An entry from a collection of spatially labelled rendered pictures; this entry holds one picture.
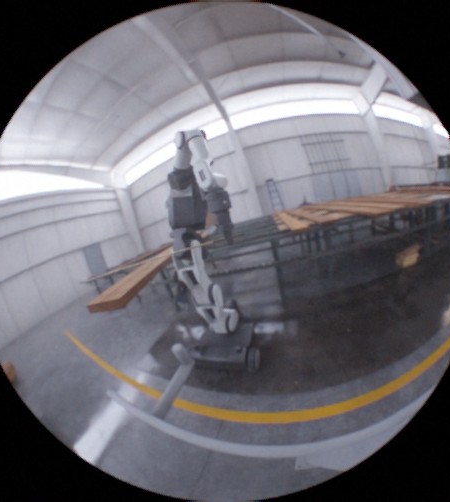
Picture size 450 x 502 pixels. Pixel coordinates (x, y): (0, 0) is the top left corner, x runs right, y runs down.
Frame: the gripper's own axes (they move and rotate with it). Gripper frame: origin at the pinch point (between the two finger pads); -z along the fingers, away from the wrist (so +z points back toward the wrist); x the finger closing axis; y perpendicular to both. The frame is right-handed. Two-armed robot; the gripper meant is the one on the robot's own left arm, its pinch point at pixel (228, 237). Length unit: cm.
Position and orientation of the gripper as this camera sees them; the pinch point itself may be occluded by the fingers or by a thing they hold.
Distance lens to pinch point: 61.2
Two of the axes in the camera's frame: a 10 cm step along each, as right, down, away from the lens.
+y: -9.6, 2.6, 0.0
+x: -0.6, -2.0, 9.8
